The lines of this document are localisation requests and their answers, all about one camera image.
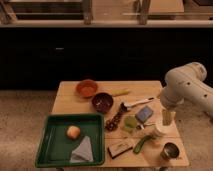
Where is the green pepper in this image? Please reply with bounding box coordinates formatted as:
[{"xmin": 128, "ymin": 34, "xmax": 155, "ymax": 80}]
[{"xmin": 133, "ymin": 135, "xmax": 153, "ymax": 154}]

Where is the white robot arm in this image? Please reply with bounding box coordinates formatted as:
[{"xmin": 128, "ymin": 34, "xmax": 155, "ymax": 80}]
[{"xmin": 160, "ymin": 62, "xmax": 213, "ymax": 123}]

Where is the dark purple bowl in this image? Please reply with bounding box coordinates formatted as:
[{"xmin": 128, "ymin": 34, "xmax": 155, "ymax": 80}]
[{"xmin": 92, "ymin": 92, "xmax": 114, "ymax": 114}]

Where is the orange bowl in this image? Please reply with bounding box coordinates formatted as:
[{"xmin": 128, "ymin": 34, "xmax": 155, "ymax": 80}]
[{"xmin": 76, "ymin": 79, "xmax": 98, "ymax": 98}]

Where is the white round container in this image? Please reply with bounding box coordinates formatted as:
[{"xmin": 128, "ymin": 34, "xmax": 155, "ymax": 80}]
[{"xmin": 152, "ymin": 122, "xmax": 173, "ymax": 138}]

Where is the blue sponge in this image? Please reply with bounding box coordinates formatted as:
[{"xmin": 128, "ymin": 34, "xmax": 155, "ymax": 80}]
[{"xmin": 135, "ymin": 106, "xmax": 153, "ymax": 123}]

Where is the metal cup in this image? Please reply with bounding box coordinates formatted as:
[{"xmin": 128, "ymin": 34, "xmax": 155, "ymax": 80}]
[{"xmin": 161, "ymin": 142, "xmax": 180, "ymax": 160}]

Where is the green plastic cup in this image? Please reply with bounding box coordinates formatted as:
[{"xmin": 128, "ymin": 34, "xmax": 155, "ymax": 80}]
[{"xmin": 122, "ymin": 116, "xmax": 137, "ymax": 133}]

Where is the yellow corn cob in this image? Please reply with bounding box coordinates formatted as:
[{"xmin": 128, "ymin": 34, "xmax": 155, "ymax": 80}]
[{"xmin": 112, "ymin": 90, "xmax": 130, "ymax": 97}]

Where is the bunch of dark grapes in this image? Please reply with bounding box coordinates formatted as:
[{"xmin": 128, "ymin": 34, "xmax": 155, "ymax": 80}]
[{"xmin": 105, "ymin": 112, "xmax": 122, "ymax": 131}]

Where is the grey folded cloth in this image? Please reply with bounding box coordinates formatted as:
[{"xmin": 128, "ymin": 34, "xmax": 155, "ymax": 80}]
[{"xmin": 70, "ymin": 136, "xmax": 94, "ymax": 163}]

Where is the orange round fruit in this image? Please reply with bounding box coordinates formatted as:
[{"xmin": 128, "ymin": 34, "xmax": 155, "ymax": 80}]
[{"xmin": 66, "ymin": 126, "xmax": 81, "ymax": 139}]

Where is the green plastic tray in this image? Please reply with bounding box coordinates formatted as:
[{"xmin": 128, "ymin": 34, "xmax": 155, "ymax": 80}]
[{"xmin": 35, "ymin": 113, "xmax": 105, "ymax": 168}]

